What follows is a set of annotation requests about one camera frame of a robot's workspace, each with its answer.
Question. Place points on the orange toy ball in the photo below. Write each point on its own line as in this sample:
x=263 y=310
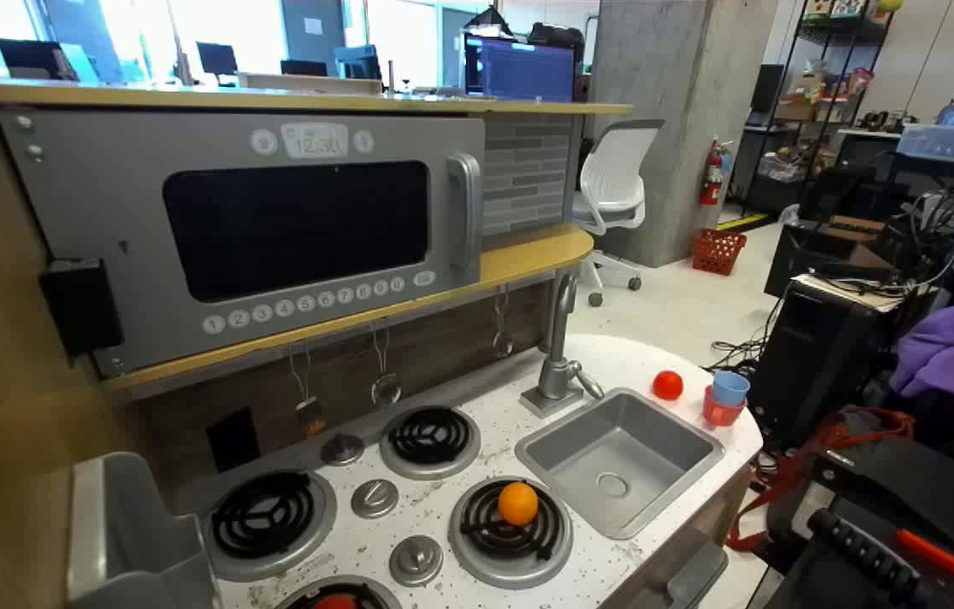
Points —
x=518 y=502

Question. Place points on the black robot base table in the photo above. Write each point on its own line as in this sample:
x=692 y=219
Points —
x=930 y=486

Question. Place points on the gray toy faucet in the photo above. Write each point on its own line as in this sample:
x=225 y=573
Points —
x=561 y=341

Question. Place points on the black coil stove burner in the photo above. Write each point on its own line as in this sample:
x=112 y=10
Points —
x=269 y=515
x=297 y=595
x=427 y=439
x=482 y=544

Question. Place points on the gray stove knob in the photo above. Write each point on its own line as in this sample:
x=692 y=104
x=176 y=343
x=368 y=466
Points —
x=344 y=448
x=374 y=499
x=414 y=560

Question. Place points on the red toy bowl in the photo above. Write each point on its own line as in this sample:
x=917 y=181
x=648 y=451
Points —
x=669 y=383

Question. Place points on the gray toy sink basin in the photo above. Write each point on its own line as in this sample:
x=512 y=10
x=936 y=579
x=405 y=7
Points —
x=617 y=457

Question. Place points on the wooden toy kitchen playset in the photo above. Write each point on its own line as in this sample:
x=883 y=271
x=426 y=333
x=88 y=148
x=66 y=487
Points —
x=275 y=396

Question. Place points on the red toy cup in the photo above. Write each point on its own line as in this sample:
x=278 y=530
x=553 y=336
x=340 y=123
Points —
x=715 y=414

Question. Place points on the blue toy cup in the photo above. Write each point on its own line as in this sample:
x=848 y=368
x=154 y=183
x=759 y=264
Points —
x=731 y=386

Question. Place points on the gray toy microwave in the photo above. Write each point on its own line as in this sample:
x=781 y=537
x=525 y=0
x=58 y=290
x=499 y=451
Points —
x=106 y=204

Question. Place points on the metal utensil hook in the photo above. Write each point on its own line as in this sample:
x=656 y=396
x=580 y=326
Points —
x=304 y=392
x=384 y=379
x=499 y=326

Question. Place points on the light gray office chair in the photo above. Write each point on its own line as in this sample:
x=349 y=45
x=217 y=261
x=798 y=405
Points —
x=617 y=181

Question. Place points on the blue screen monitor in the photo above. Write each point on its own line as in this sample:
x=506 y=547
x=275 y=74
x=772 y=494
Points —
x=521 y=70

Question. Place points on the red plastic basket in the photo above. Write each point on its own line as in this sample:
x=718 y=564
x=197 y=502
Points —
x=718 y=251

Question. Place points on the red fire extinguisher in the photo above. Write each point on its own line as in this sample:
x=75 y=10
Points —
x=711 y=172

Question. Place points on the concrete pillar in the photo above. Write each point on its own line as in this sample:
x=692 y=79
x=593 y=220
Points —
x=669 y=114

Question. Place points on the black equipment cart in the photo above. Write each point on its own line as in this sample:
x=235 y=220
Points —
x=826 y=349

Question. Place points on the dark computer monitor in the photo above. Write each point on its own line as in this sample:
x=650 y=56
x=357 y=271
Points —
x=34 y=56
x=214 y=60

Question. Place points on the black box on kitchen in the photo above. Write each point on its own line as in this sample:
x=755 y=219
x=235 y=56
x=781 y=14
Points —
x=83 y=305

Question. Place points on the black metal shelf rack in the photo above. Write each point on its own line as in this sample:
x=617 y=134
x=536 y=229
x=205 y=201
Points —
x=835 y=88

